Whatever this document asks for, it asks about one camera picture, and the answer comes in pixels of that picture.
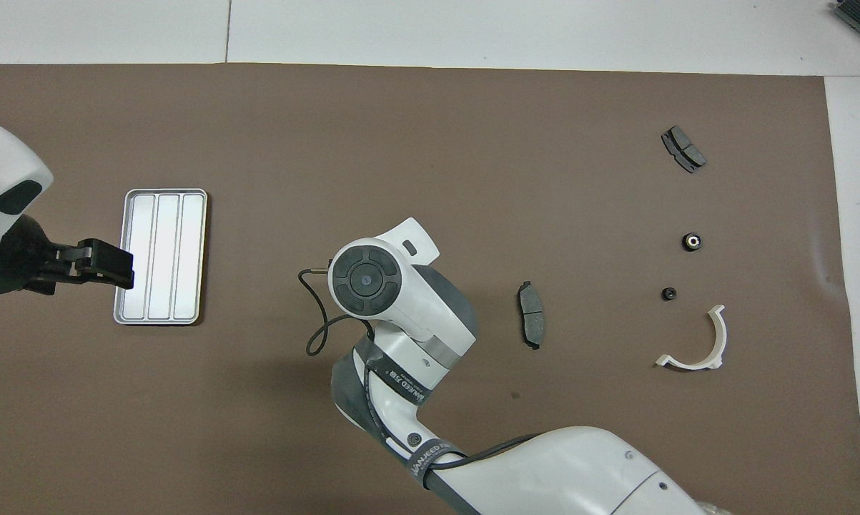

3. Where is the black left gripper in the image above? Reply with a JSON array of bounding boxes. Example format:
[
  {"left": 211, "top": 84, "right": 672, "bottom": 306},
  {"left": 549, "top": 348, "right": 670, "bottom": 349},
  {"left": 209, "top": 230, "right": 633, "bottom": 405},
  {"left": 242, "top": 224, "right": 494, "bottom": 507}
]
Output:
[{"left": 0, "top": 215, "right": 135, "bottom": 295}]

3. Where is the silver metal tray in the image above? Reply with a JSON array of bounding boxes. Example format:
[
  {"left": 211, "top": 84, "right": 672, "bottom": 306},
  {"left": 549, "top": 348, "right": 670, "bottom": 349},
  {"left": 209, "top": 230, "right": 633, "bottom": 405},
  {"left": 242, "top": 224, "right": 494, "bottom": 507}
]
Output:
[{"left": 114, "top": 188, "right": 208, "bottom": 326}]

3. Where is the brown table mat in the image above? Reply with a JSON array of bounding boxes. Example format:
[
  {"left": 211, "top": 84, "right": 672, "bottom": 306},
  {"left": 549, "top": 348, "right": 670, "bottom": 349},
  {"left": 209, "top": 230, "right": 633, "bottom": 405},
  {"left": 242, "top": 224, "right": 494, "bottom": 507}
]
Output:
[{"left": 0, "top": 63, "right": 860, "bottom": 515}]

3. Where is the grey brake pad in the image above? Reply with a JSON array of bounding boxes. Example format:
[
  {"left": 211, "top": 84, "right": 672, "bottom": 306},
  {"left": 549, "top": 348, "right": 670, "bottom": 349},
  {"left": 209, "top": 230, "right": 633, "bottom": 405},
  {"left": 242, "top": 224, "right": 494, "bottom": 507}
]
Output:
[
  {"left": 518, "top": 280, "right": 547, "bottom": 351},
  {"left": 661, "top": 125, "right": 708, "bottom": 175}
]

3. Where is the white curved plastic bracket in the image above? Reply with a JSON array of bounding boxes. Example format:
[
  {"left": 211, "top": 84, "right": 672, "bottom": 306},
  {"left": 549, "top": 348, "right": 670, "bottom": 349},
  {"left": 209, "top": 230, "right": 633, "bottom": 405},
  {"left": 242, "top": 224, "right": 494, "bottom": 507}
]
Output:
[{"left": 655, "top": 304, "right": 728, "bottom": 371}]

